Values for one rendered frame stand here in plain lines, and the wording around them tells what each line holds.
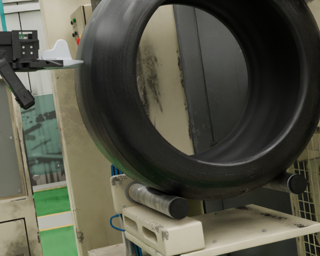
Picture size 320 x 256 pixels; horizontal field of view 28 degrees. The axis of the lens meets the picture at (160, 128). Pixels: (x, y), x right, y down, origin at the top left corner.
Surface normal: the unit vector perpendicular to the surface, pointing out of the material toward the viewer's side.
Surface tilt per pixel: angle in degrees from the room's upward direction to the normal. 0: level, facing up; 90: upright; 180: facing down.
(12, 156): 90
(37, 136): 90
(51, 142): 90
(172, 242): 90
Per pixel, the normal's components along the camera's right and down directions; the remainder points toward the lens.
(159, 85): 0.29, 0.00
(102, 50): -0.50, -0.11
